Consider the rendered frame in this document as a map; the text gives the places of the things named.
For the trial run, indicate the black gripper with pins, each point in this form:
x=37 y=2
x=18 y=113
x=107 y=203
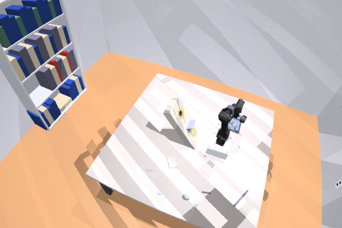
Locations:
x=242 y=118

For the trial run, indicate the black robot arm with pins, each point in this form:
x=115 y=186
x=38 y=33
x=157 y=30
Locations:
x=224 y=132

